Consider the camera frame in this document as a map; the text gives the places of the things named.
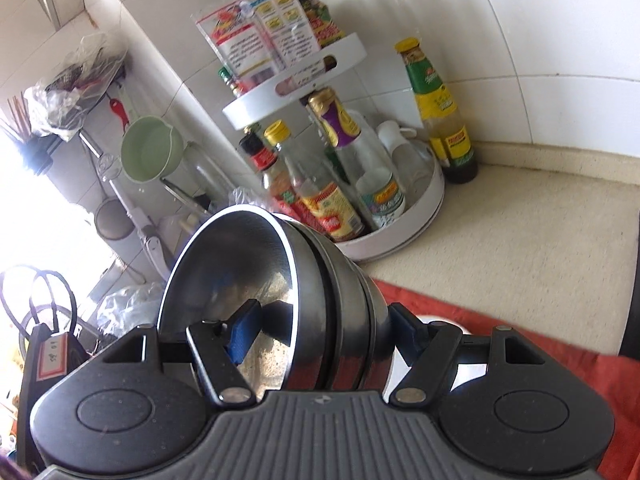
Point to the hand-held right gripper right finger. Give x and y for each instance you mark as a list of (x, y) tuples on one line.
[(404, 332)]

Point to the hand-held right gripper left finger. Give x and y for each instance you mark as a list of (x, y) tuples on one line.
[(245, 332)]

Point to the stainless steel bowl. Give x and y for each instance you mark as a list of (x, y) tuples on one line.
[(380, 320), (220, 265), (347, 310)]

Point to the large white floral plate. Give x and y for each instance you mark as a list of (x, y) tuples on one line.
[(440, 322)]

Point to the crumpled clear plastic bag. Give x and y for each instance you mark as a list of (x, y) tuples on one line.
[(130, 305)]

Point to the white two-tier condiment rack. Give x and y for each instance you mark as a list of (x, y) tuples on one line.
[(415, 210)]

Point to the white spatula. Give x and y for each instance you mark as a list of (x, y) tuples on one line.
[(150, 240)]

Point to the orange cloth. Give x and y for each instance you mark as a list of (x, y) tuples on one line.
[(550, 320)]

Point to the yellow cap sauce bottle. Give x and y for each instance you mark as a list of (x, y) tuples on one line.
[(325, 205)]

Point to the red cap sauce bottle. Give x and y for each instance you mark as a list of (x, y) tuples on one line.
[(272, 175)]

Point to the metal strainer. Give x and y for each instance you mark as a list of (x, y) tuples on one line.
[(114, 217)]

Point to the purple label clear bottle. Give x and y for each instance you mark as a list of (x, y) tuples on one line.
[(370, 160)]

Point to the white cup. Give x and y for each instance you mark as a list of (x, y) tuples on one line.
[(400, 145)]

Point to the black tool with paper tag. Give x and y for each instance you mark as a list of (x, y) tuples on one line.
[(47, 365)]

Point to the black scissors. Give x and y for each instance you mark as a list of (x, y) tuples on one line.
[(45, 300)]

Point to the green hanging pot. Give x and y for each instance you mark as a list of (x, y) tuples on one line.
[(147, 152)]

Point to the green yellow label bottle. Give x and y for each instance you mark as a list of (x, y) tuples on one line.
[(440, 110)]

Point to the black stove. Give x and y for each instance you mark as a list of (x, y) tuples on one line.
[(631, 332)]

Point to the small green cap bottle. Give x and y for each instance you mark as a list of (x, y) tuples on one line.
[(231, 81)]

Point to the red hanging tool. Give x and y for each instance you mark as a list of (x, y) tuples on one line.
[(119, 112)]

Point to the red white seasoning packet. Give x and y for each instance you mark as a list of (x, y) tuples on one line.
[(240, 45)]

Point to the yellow label seasoning packet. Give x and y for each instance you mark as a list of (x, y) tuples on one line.
[(287, 25)]

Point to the bundle of chopsticks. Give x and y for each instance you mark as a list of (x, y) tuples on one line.
[(12, 120)]

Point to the dark lid sauce jar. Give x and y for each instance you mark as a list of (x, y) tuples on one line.
[(322, 20)]

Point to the wall shelf with plastic bag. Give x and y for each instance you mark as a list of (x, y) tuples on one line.
[(75, 85)]

